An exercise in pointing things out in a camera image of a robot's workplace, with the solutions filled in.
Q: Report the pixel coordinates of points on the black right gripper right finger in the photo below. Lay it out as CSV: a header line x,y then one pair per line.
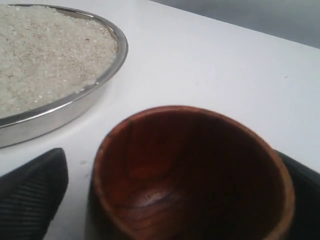
x,y
306,182

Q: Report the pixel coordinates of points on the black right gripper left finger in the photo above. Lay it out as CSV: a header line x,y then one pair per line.
x,y
31,194

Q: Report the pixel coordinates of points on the brown wooden cup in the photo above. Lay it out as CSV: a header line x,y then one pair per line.
x,y
186,173

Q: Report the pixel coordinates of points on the rice in steel tray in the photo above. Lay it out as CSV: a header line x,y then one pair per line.
x,y
46,55

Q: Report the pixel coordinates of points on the round steel tray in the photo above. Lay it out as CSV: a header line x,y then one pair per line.
x,y
31,124

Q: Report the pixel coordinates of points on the white backdrop curtain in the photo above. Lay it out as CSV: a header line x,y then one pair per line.
x,y
294,20

